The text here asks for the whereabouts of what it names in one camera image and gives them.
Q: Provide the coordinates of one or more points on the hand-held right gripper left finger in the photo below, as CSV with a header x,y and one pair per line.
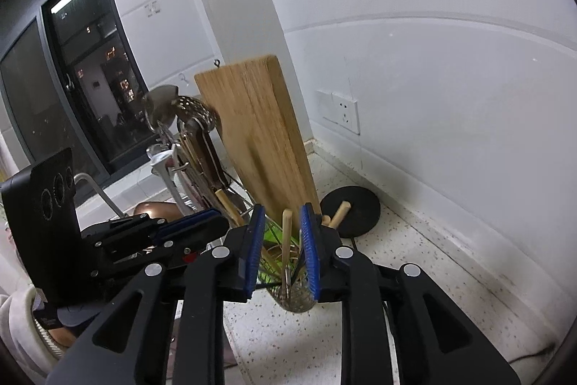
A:
x,y
254,249

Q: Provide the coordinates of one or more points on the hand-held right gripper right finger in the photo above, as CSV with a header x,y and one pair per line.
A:
x,y
311,254

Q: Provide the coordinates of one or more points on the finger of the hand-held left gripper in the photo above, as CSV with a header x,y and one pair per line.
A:
x,y
203,234
194,219

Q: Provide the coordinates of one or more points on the stainless steel utensil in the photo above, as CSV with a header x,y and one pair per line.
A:
x,y
286,283

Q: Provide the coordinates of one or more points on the green utensil holder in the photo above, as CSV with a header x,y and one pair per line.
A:
x,y
297,300

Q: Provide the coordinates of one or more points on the person's left forearm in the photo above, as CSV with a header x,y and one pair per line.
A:
x,y
20,322

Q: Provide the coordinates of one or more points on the thick bamboo stick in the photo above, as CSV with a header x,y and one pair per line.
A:
x,y
286,231

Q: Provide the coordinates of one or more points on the copper cup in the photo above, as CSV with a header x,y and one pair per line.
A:
x,y
153,210

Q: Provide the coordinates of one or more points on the black round kettle base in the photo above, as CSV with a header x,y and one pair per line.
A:
x,y
356,209

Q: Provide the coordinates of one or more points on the white plastic utensil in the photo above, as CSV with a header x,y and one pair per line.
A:
x,y
161,163

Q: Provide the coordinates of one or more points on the chrome curved tube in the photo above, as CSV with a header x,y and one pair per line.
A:
x,y
97,190

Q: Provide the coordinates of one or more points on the wooden cutting board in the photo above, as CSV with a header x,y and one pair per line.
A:
x,y
257,132

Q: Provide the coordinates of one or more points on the steel slotted spoon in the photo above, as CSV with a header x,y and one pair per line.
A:
x,y
196,107

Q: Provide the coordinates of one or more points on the steel ladle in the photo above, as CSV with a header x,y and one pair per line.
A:
x,y
160,101

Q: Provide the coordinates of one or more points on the dark framed window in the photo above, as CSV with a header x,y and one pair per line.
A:
x,y
90,74

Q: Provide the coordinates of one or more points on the white wall socket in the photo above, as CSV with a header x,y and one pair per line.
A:
x,y
339,110

